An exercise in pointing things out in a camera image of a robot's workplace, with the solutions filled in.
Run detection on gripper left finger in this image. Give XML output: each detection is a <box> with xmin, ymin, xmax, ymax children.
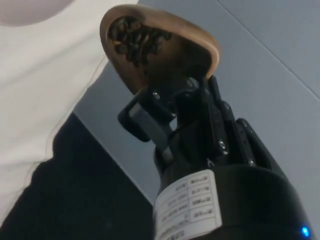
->
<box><xmin>116</xmin><ymin>76</ymin><xmax>201</xmax><ymax>161</ymax></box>

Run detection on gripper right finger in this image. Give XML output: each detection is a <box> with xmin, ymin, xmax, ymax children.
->
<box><xmin>199</xmin><ymin>74</ymin><xmax>259</xmax><ymax>168</ymax></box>

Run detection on coffee beans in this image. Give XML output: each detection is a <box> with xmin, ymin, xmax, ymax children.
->
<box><xmin>107</xmin><ymin>18</ymin><xmax>173</xmax><ymax>68</ymax></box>

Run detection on brown cup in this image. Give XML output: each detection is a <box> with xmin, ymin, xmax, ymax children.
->
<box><xmin>99</xmin><ymin>4</ymin><xmax>221</xmax><ymax>97</ymax></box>

